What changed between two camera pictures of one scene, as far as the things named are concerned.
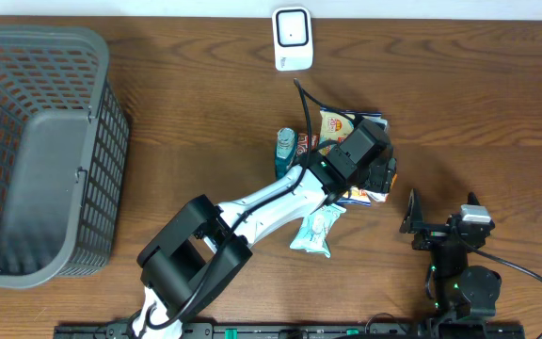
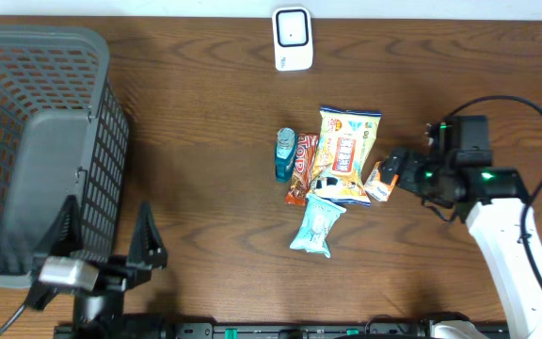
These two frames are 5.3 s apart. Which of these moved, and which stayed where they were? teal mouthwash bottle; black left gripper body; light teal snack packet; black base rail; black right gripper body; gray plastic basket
Moved: black left gripper body; black right gripper body
Stayed: light teal snack packet; teal mouthwash bottle; gray plastic basket; black base rail
